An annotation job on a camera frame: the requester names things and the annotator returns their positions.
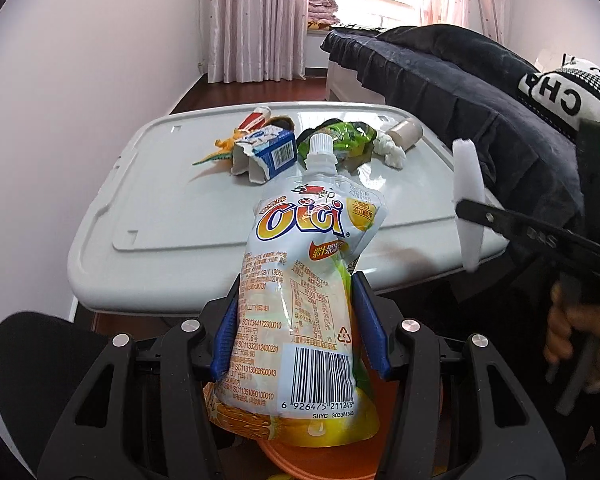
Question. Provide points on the person's right hand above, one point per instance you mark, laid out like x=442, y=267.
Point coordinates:
x=562, y=330

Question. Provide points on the yellow green toy dinosaur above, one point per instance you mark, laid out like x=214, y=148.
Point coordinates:
x=220, y=152

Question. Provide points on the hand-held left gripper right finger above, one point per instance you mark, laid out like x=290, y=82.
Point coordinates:
x=371, y=332

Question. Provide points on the green snack bag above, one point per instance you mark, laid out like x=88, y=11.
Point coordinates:
x=349, y=137

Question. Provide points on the yellow round object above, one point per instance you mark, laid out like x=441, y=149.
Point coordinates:
x=279, y=476

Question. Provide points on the blue white carton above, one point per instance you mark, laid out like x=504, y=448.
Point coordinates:
x=275, y=154

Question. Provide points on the orange plastic bin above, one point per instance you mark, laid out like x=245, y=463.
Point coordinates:
x=330, y=465

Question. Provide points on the red white wrapper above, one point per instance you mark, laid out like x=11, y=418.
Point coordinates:
x=255, y=120

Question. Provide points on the dark blue quilt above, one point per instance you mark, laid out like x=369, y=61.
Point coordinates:
x=480, y=125

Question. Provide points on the black white lettered cloth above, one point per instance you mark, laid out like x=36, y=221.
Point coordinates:
x=570, y=92

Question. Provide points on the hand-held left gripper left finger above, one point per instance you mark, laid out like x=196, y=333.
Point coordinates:
x=225, y=332

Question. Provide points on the white orange juice pouch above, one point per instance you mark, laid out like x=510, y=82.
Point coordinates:
x=305, y=270

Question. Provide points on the white plastic table lid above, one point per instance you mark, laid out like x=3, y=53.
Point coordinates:
x=180, y=200

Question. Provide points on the stack of folded quilts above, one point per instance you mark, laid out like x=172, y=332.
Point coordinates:
x=322, y=7

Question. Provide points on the black jacket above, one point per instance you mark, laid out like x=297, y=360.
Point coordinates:
x=455, y=42

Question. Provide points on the white bed frame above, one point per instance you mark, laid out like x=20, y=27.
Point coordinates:
x=350, y=80

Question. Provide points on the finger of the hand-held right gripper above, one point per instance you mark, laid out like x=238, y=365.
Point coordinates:
x=530, y=230

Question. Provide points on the white tissue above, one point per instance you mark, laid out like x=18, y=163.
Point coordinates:
x=392, y=152

